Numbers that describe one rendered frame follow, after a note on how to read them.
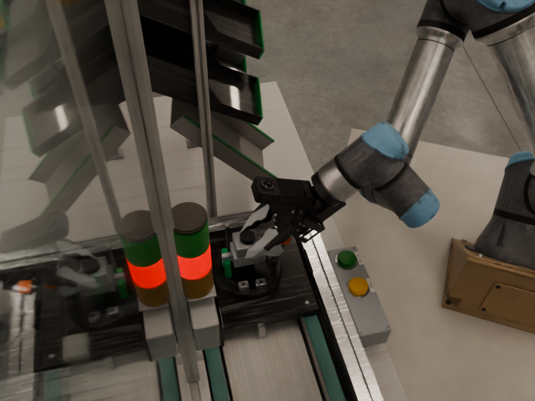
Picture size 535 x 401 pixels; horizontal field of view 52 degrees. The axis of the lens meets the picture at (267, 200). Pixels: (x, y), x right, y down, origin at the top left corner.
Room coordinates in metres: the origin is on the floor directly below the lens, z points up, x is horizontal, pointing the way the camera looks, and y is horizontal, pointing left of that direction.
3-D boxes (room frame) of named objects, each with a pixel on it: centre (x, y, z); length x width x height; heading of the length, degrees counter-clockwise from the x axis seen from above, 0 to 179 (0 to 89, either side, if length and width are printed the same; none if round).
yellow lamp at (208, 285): (0.42, 0.10, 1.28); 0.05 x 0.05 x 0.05
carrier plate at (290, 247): (0.64, 0.04, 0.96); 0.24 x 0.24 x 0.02; 16
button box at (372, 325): (0.61, -0.19, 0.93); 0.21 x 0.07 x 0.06; 16
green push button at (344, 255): (0.68, -0.18, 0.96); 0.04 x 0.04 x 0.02
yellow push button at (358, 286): (0.61, -0.19, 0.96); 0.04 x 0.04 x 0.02
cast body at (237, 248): (0.64, 0.05, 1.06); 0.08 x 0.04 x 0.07; 106
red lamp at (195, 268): (0.42, 0.10, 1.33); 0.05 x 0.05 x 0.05
